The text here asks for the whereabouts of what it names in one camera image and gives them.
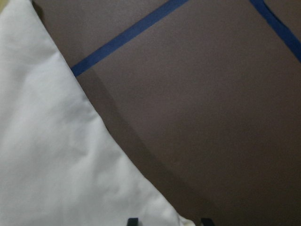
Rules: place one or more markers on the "cream long-sleeve cat shirt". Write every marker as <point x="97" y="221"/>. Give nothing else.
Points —
<point x="59" y="166"/>

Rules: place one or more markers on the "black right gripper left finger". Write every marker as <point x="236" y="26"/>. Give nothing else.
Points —
<point x="133" y="222"/>

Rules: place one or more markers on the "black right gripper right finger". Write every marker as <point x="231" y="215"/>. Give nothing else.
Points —
<point x="206" y="222"/>

